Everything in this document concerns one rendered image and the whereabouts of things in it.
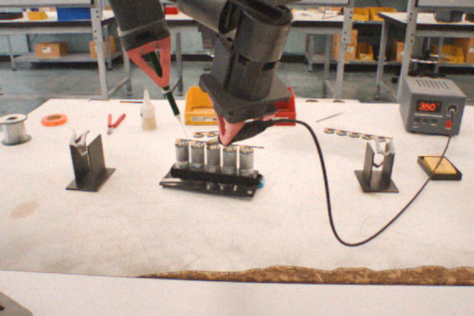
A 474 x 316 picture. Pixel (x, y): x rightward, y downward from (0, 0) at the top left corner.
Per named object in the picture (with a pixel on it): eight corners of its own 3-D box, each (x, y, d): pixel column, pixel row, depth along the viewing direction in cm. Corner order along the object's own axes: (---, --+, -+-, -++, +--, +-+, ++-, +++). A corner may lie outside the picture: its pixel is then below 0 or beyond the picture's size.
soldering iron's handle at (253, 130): (219, 147, 59) (265, 135, 48) (215, 130, 59) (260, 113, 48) (234, 144, 60) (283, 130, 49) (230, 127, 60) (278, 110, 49)
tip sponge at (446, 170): (461, 180, 71) (463, 173, 71) (431, 180, 72) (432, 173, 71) (443, 162, 78) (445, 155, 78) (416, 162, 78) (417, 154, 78)
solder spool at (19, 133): (-5, 144, 86) (-11, 121, 84) (14, 134, 92) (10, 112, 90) (19, 146, 85) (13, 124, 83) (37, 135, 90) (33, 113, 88)
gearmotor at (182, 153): (187, 174, 72) (185, 146, 70) (173, 172, 72) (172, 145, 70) (192, 168, 74) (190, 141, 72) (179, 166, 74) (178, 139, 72)
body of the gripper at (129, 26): (160, 23, 65) (142, -23, 62) (169, 32, 56) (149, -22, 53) (121, 38, 64) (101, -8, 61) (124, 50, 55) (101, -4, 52)
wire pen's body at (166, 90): (172, 113, 67) (145, 50, 62) (181, 110, 67) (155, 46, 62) (173, 117, 65) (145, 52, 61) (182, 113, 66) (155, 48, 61)
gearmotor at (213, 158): (218, 177, 70) (218, 150, 68) (205, 175, 71) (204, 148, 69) (223, 171, 72) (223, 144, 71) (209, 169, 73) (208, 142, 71)
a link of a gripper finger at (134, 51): (179, 70, 68) (158, 16, 64) (188, 81, 62) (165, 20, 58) (140, 86, 67) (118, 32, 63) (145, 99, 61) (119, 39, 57)
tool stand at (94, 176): (76, 201, 73) (48, 172, 63) (90, 153, 78) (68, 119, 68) (107, 203, 72) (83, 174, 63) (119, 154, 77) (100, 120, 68)
